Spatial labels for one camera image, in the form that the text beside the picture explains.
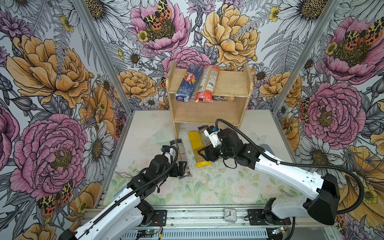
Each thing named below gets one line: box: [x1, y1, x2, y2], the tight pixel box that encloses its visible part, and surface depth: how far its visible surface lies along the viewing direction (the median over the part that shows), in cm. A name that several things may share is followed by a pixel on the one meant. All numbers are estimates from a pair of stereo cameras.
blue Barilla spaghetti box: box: [175, 64, 203, 103], surface depth 71 cm
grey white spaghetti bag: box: [169, 138, 193, 177], surface depth 98 cm
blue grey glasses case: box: [260, 143, 276, 156], surface depth 100 cm
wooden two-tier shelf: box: [165, 60, 254, 139], surface depth 84 cm
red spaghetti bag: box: [195, 65, 220, 103], surface depth 70 cm
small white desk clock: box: [223, 208, 237, 223], surface depth 75 cm
